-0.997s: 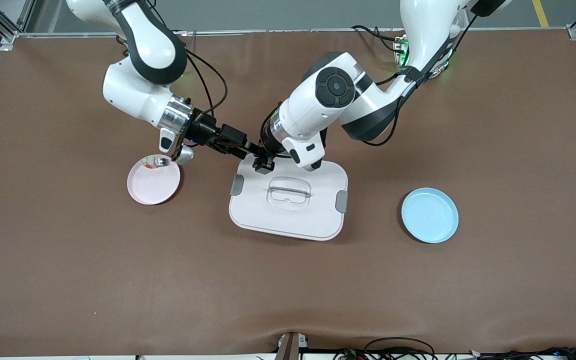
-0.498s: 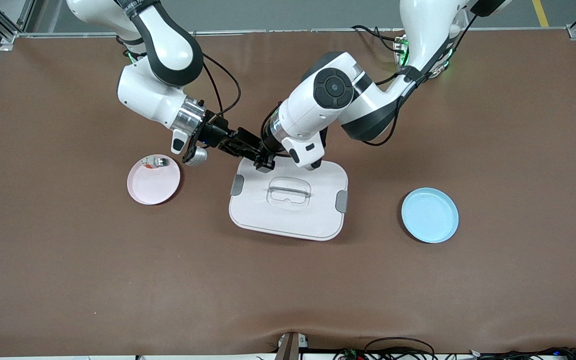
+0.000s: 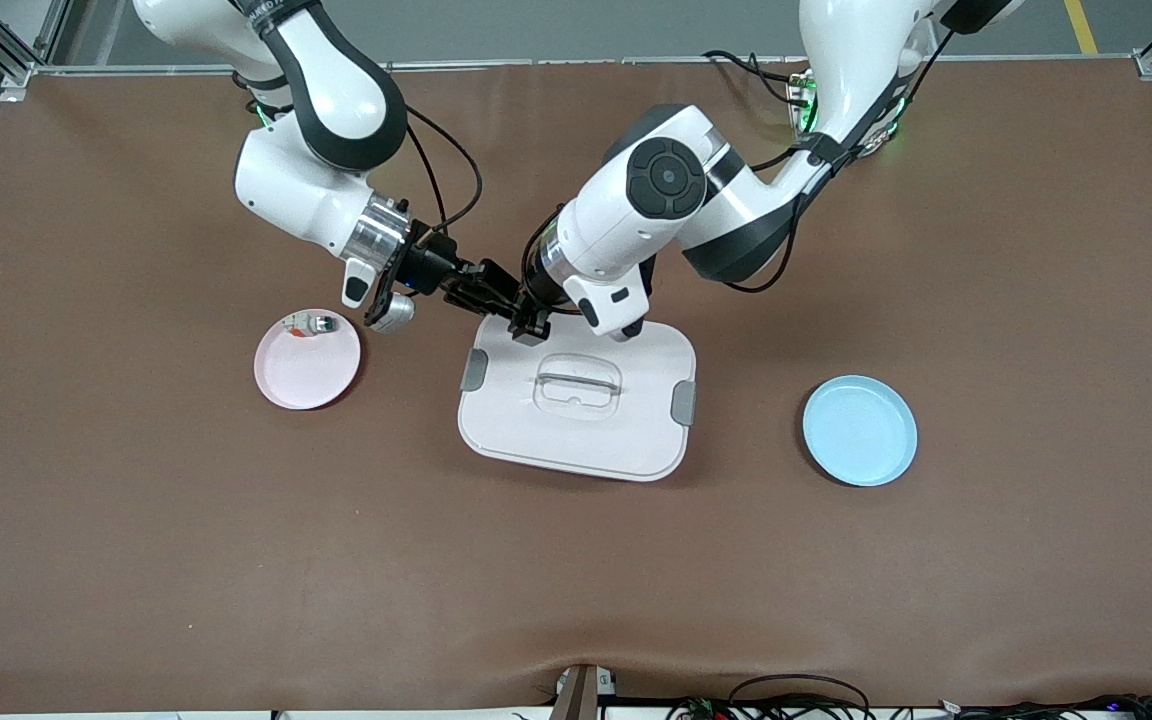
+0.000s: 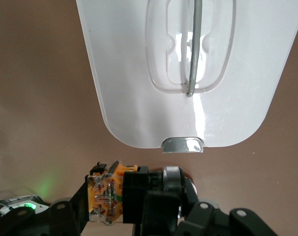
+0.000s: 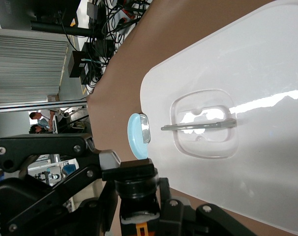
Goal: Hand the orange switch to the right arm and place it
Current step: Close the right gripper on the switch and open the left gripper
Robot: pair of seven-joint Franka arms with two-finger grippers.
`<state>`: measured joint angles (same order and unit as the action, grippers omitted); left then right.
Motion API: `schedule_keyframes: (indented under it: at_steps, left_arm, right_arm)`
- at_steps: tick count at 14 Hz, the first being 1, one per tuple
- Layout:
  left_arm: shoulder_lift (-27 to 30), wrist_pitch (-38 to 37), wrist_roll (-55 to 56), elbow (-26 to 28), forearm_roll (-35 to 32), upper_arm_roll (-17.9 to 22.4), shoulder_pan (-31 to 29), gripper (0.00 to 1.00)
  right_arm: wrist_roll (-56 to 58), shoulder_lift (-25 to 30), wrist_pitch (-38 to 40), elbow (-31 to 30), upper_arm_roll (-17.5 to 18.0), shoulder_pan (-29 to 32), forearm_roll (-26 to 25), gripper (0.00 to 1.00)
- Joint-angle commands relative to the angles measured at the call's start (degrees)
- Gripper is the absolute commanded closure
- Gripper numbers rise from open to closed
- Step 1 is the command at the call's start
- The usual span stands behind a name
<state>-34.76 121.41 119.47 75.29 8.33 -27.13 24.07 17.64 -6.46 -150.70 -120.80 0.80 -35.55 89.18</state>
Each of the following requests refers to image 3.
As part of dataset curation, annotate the white lidded storage box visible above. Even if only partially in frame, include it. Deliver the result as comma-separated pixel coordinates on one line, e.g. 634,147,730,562
457,312,698,483

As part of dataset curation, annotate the pink round plate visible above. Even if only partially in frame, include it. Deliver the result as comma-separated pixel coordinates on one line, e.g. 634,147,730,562
254,309,362,411

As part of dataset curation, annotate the brown table mat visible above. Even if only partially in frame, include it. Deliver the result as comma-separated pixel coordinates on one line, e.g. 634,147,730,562
0,58,1152,713

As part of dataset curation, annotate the light blue round plate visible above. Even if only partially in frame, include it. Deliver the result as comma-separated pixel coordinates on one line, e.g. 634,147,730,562
802,375,919,488

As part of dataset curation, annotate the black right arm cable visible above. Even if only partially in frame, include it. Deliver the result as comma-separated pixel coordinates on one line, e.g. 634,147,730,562
401,100,485,246

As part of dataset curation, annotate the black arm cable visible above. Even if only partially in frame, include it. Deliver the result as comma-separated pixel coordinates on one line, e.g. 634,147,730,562
401,100,485,246
521,25,957,296

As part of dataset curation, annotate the silver table edge rail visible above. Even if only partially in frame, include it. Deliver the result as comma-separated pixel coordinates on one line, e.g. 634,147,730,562
31,55,1152,76

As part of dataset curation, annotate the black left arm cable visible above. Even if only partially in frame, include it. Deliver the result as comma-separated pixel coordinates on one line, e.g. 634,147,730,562
521,25,957,296

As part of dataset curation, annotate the black left base cable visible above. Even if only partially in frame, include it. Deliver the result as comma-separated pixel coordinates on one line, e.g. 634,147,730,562
704,48,817,106

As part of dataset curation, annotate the camera stand post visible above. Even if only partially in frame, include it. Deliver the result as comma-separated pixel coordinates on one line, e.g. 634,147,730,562
549,663,619,720

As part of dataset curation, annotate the black cable loop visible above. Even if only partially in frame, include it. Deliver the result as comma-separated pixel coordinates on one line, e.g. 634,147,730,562
729,675,872,720

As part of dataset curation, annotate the black cable bundle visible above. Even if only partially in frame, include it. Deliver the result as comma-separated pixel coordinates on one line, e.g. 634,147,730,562
946,693,1152,720

